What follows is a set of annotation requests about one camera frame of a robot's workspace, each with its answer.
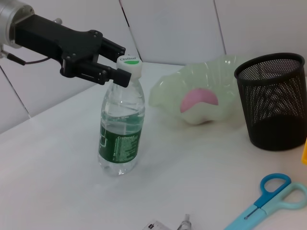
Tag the yellow plastic storage bin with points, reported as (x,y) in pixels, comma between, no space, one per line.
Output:
(304,151)

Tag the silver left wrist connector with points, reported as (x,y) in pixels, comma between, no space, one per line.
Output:
(58,21)

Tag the pink peach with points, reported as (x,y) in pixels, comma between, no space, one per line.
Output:
(199,95)

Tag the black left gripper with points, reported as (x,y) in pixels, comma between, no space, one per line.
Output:
(60,43)

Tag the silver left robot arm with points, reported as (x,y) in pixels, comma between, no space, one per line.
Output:
(9,19)

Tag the translucent green fruit plate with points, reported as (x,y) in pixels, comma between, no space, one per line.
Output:
(168,95)

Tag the black mesh pen holder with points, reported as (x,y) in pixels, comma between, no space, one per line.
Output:
(271,134)

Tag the green label water bottle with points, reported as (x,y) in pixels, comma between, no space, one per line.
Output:
(120,143)

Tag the clear plastic ruler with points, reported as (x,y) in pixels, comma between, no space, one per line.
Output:
(153,226)

